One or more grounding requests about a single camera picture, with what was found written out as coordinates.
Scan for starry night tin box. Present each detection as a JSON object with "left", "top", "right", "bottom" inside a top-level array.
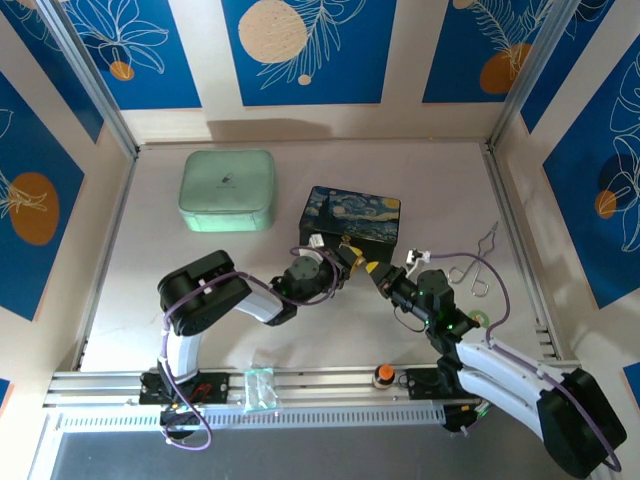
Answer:
[{"left": 295, "top": 185, "right": 403, "bottom": 264}]

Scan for small bottle orange cap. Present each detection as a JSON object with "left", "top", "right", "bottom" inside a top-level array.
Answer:
[{"left": 372, "top": 364, "right": 396, "bottom": 390}]

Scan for mint green zip case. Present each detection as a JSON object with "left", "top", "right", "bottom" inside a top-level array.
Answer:
[{"left": 178, "top": 148, "right": 277, "bottom": 234}]

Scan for blue poster white leaf outlines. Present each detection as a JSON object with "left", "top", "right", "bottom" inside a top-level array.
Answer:
[{"left": 542, "top": 34, "right": 640, "bottom": 309}]

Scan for blue poster large beige circle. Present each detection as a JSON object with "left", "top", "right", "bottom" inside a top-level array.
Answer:
[{"left": 221, "top": 0, "right": 398, "bottom": 107}]

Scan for blue poster orange circle fern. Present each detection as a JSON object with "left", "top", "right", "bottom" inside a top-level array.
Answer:
[{"left": 422, "top": 0, "right": 556, "bottom": 105}]

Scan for blue poster white flower outline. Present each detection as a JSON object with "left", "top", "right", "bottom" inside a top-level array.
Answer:
[{"left": 59, "top": 0, "right": 204, "bottom": 111}]

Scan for blue poster orange oval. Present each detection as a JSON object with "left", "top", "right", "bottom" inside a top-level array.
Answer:
[{"left": 0, "top": 72, "right": 86, "bottom": 321}]

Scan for silver wire tongs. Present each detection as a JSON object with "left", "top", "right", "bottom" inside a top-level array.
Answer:
[{"left": 447, "top": 221, "right": 500, "bottom": 297}]

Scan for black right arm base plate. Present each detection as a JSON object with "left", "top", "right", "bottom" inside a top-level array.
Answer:
[{"left": 405, "top": 368, "right": 481, "bottom": 401}]

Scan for aluminium table side rail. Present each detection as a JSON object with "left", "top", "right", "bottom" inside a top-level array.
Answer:
[
  {"left": 482, "top": 142, "right": 564, "bottom": 364},
  {"left": 72, "top": 147, "right": 141, "bottom": 371}
]

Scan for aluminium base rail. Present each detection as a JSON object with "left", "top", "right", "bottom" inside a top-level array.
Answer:
[{"left": 42, "top": 367, "right": 594, "bottom": 407}]

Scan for black under-rail bracket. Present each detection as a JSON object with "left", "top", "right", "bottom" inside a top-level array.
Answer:
[
  {"left": 442, "top": 403, "right": 484, "bottom": 436},
  {"left": 158, "top": 405, "right": 202, "bottom": 442}
]

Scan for white slotted cable duct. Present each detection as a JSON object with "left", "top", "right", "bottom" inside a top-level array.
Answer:
[{"left": 59, "top": 404, "right": 446, "bottom": 431}]

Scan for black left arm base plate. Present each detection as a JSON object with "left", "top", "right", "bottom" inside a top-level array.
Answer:
[{"left": 138, "top": 372, "right": 231, "bottom": 405}]

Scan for aluminium frame post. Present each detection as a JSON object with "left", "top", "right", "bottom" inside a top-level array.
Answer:
[
  {"left": 34, "top": 0, "right": 141, "bottom": 159},
  {"left": 487, "top": 0, "right": 586, "bottom": 151}
]

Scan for blue floral wall poster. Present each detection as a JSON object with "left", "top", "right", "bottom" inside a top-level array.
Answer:
[
  {"left": 519, "top": 0, "right": 621, "bottom": 134},
  {"left": 0, "top": 9, "right": 104, "bottom": 144}
]

